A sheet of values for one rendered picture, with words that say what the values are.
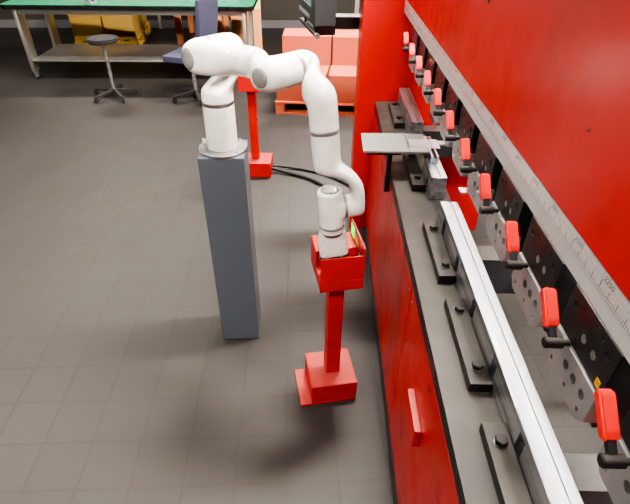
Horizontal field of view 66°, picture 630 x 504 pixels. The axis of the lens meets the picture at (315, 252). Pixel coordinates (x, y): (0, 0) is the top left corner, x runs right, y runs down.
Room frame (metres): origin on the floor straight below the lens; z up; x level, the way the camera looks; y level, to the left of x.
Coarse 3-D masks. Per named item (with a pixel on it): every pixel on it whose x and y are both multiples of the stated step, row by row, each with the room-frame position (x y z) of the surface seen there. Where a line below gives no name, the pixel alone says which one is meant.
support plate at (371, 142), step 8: (368, 136) 1.94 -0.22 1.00; (376, 136) 1.94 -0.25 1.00; (384, 136) 1.94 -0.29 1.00; (392, 136) 1.94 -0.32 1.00; (400, 136) 1.94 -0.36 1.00; (408, 136) 1.94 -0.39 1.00; (416, 136) 1.94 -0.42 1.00; (368, 144) 1.85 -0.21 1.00; (376, 144) 1.86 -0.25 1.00; (384, 144) 1.86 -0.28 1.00; (392, 144) 1.86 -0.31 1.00; (400, 144) 1.86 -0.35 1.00; (368, 152) 1.79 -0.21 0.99; (376, 152) 1.79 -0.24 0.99; (384, 152) 1.79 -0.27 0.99; (392, 152) 1.79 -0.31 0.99; (400, 152) 1.79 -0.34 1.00; (408, 152) 1.79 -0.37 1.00; (416, 152) 1.79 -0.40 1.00; (424, 152) 1.79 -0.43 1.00
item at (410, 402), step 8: (408, 392) 0.92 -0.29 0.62; (408, 400) 0.90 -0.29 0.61; (408, 408) 0.88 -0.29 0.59; (416, 408) 0.86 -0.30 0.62; (408, 416) 0.87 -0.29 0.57; (416, 416) 0.83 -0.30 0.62; (408, 424) 0.85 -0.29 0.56; (416, 424) 0.81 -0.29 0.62; (416, 432) 0.78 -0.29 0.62; (416, 440) 0.78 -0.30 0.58
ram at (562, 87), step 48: (432, 0) 2.04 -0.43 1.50; (480, 0) 1.41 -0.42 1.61; (528, 0) 1.07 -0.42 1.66; (576, 0) 0.87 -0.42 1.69; (624, 0) 0.73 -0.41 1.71; (432, 48) 1.91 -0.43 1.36; (480, 48) 1.32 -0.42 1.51; (528, 48) 1.01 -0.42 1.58; (576, 48) 0.82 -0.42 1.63; (624, 48) 0.69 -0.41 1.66; (480, 96) 1.24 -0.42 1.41; (528, 96) 0.95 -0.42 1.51; (576, 96) 0.77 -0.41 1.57; (624, 96) 0.65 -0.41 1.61; (528, 144) 0.89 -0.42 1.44; (576, 144) 0.72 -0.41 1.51; (624, 144) 0.61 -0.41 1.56; (528, 192) 0.83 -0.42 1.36; (576, 192) 0.67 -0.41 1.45; (624, 192) 0.57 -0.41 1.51; (624, 240) 0.53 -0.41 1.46; (624, 288) 0.49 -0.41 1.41; (624, 336) 0.45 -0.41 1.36
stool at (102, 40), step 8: (88, 40) 5.15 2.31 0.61; (96, 40) 5.14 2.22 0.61; (104, 40) 5.14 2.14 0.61; (112, 40) 5.19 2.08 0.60; (104, 48) 5.24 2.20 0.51; (104, 56) 5.24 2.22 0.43; (112, 80) 5.24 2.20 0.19; (96, 88) 5.32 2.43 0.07; (104, 88) 5.28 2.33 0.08; (112, 88) 5.24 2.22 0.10; (120, 88) 5.28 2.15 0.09; (128, 88) 5.31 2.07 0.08; (136, 88) 5.34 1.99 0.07; (96, 96) 5.06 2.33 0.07; (120, 96) 5.07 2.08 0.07
